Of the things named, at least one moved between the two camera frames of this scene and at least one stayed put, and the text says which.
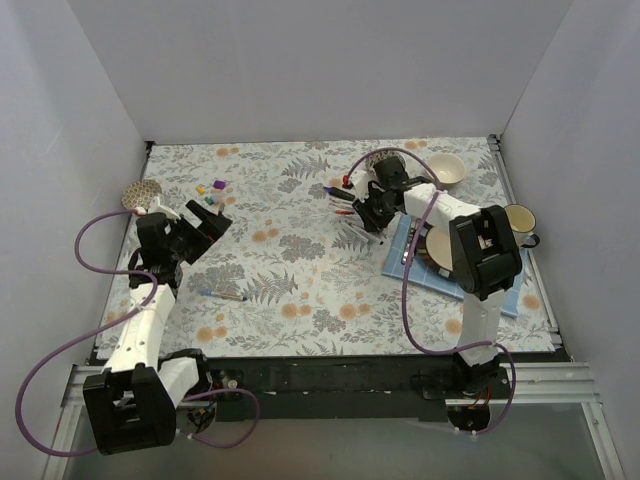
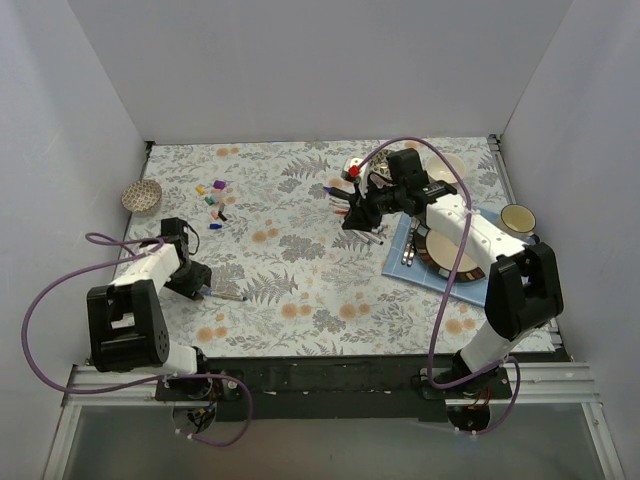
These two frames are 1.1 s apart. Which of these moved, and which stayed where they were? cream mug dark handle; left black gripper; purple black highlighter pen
Moved: left black gripper
Stayed: cream mug dark handle; purple black highlighter pen
